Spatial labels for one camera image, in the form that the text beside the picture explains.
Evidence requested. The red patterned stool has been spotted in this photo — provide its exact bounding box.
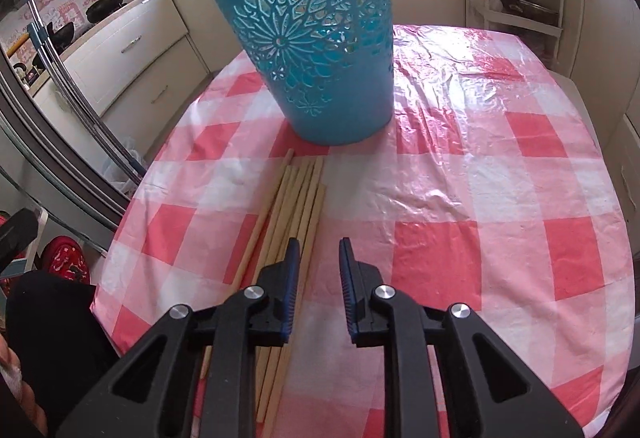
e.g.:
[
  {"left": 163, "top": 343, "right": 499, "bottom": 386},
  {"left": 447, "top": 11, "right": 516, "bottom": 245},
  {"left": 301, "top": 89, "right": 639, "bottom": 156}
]
[{"left": 40, "top": 236, "right": 90, "bottom": 284}]

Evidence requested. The black wok on stove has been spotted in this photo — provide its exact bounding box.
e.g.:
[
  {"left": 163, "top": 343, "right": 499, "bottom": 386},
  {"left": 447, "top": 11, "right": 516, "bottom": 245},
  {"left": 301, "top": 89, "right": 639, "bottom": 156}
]
[{"left": 47, "top": 22, "right": 75, "bottom": 54}]

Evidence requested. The blue perforated plastic basket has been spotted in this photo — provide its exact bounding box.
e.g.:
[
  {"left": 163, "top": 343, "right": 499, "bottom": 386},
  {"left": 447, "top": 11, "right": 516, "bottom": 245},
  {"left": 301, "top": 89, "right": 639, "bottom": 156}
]
[{"left": 215, "top": 0, "right": 394, "bottom": 146}]

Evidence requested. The pink checkered tablecloth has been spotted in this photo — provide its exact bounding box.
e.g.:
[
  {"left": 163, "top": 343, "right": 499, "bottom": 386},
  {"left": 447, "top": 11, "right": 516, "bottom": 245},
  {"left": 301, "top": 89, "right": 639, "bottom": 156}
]
[{"left": 93, "top": 25, "right": 634, "bottom": 437}]

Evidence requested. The wooden chopstick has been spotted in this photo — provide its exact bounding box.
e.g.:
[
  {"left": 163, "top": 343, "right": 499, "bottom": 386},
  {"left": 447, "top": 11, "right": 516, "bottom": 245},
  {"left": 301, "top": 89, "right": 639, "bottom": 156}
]
[
  {"left": 257, "top": 156, "right": 326, "bottom": 424},
  {"left": 257, "top": 184, "right": 326, "bottom": 437},
  {"left": 198, "top": 148, "right": 295, "bottom": 382},
  {"left": 249, "top": 160, "right": 301, "bottom": 286},
  {"left": 256, "top": 156, "right": 314, "bottom": 422},
  {"left": 254, "top": 163, "right": 307, "bottom": 388}
]

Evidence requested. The wooden chopstick leftmost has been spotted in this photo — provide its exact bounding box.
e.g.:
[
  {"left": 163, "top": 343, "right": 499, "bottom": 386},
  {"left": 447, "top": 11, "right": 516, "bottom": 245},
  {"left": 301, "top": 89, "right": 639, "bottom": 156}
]
[{"left": 198, "top": 148, "right": 295, "bottom": 382}]

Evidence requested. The black frying pan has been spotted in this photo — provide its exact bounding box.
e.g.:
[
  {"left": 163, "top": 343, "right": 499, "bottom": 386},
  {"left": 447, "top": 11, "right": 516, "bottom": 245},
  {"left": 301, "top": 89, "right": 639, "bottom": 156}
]
[{"left": 86, "top": 0, "right": 124, "bottom": 24}]

